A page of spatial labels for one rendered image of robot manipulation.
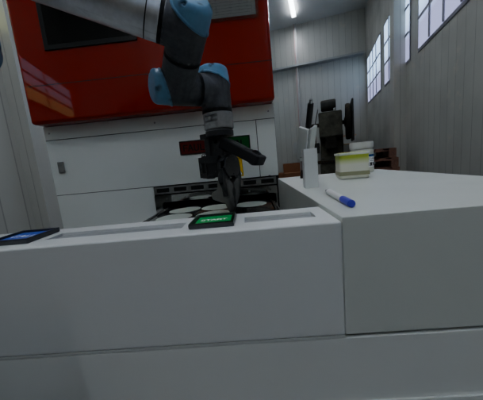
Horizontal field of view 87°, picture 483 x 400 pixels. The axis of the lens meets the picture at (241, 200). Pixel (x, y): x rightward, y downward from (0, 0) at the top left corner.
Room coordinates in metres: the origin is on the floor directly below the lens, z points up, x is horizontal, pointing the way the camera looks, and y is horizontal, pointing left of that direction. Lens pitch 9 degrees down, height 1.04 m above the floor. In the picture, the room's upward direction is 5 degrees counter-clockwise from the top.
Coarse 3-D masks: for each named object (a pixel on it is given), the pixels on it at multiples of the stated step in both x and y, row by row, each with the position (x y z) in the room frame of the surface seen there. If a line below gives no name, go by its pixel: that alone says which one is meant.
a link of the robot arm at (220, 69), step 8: (208, 64) 0.63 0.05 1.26; (216, 64) 0.63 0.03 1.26; (200, 72) 0.64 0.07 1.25; (208, 72) 0.63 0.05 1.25; (216, 72) 0.63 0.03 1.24; (224, 72) 0.64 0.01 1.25; (208, 80) 0.62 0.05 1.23; (216, 80) 0.63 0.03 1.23; (224, 80) 0.64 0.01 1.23; (208, 88) 0.62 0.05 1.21; (216, 88) 0.63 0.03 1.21; (224, 88) 0.64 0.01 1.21; (208, 96) 0.62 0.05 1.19; (216, 96) 0.63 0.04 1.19; (224, 96) 0.64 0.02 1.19; (208, 104) 0.63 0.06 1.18; (216, 104) 0.63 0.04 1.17; (224, 104) 0.64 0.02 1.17; (208, 112) 0.68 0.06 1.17
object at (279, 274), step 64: (0, 256) 0.29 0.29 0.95; (64, 256) 0.29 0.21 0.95; (128, 256) 0.28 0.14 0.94; (192, 256) 0.28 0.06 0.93; (256, 256) 0.28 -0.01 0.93; (320, 256) 0.27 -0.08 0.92; (0, 320) 0.29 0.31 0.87; (64, 320) 0.29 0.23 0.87; (128, 320) 0.28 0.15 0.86; (192, 320) 0.28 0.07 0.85; (256, 320) 0.28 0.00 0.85; (320, 320) 0.28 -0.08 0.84
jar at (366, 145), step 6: (354, 144) 0.80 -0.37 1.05; (360, 144) 0.78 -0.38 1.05; (366, 144) 0.78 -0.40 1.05; (372, 144) 0.79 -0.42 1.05; (354, 150) 0.80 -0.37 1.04; (360, 150) 0.79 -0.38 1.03; (366, 150) 0.78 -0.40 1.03; (372, 150) 0.79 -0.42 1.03; (372, 156) 0.79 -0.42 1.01; (372, 162) 0.79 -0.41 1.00; (372, 168) 0.79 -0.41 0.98
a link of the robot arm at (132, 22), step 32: (32, 0) 0.46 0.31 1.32; (64, 0) 0.45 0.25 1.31; (96, 0) 0.45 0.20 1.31; (128, 0) 0.46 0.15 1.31; (160, 0) 0.48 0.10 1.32; (192, 0) 0.48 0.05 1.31; (128, 32) 0.50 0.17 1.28; (160, 32) 0.49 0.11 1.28; (192, 32) 0.49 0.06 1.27; (192, 64) 0.54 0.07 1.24
